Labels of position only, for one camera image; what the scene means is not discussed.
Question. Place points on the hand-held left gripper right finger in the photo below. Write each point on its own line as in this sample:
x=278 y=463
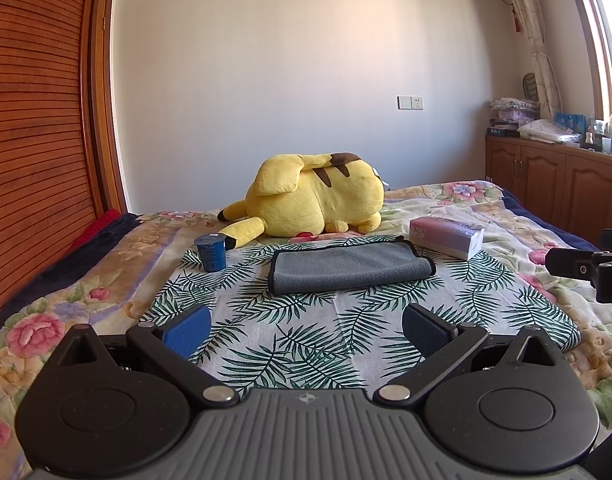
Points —
x=423 y=331

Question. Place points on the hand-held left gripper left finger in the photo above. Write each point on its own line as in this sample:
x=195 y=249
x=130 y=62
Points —
x=188 y=331

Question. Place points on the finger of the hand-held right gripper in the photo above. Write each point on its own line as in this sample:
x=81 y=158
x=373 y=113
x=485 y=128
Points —
x=568 y=262

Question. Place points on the two-sided purple grey towel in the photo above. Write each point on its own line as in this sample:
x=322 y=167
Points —
x=346 y=270

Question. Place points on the navy bed sheet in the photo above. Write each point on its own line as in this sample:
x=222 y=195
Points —
x=551 y=222

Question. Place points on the blue cup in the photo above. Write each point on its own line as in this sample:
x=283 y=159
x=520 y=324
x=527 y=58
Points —
x=210 y=255

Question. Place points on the wooden cabinet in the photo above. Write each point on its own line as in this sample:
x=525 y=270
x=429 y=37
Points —
x=546 y=180

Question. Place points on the pink white tissue pack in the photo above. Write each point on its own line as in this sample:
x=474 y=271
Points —
x=446 y=237

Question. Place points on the green leaf print cloth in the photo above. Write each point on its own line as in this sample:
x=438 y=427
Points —
x=296 y=325

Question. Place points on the group of small bottles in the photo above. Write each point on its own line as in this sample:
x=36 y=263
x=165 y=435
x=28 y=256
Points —
x=606 y=135

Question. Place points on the red cloth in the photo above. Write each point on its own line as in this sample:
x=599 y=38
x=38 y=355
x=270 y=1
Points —
x=98 y=227

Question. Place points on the dark blue blanket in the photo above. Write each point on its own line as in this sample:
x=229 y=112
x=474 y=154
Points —
x=70 y=260

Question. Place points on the blue boxes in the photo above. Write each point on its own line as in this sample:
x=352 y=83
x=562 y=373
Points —
x=571 y=122

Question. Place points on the stack of dark books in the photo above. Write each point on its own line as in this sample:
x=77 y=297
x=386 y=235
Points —
x=503 y=129

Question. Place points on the stack of folded fabrics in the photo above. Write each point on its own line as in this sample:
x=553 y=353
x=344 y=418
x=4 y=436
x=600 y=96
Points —
x=513 y=109

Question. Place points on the yellow plush toy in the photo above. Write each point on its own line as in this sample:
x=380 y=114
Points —
x=311 y=200

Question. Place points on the woven hand fan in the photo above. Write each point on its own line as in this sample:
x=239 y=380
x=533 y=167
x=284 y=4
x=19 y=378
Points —
x=530 y=87

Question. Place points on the patterned beige curtain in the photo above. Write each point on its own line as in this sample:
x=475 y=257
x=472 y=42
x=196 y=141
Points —
x=533 y=35

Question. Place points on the red curtain tassel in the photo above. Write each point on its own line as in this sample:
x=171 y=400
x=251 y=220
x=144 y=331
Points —
x=517 y=19

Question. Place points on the wooden slatted wardrobe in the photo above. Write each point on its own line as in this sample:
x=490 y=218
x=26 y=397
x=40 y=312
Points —
x=30 y=110

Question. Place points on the wooden door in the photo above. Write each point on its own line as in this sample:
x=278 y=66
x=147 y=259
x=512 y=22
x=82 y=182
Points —
x=105 y=20

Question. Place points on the white wall socket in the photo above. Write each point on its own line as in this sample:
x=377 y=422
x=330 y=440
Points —
x=410 y=102

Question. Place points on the wooden window frame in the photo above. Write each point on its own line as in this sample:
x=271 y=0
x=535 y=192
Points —
x=593 y=35

